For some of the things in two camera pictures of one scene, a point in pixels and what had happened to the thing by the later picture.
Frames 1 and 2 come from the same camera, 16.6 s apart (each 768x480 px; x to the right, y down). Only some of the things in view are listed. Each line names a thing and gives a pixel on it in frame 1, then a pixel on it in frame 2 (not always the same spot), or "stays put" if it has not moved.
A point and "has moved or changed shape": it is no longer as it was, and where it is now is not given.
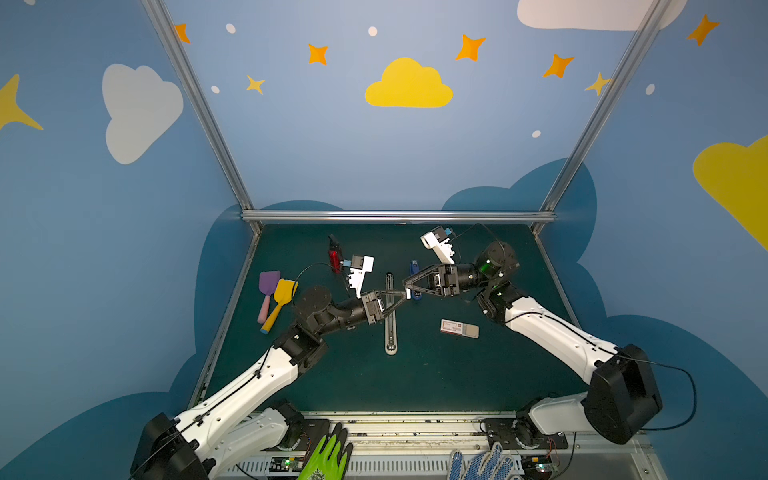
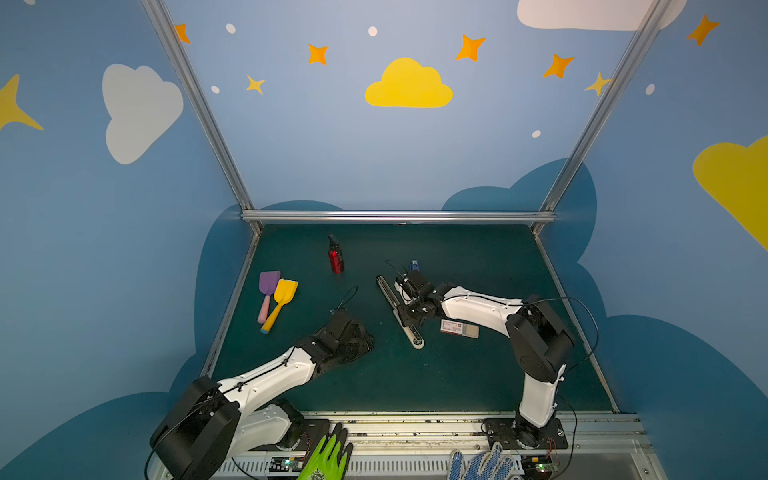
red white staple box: x=452 y=326 stays put
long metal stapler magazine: x=390 y=334 has moved or changed shape
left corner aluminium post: x=202 y=107 stays put
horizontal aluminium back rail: x=396 y=216 stays put
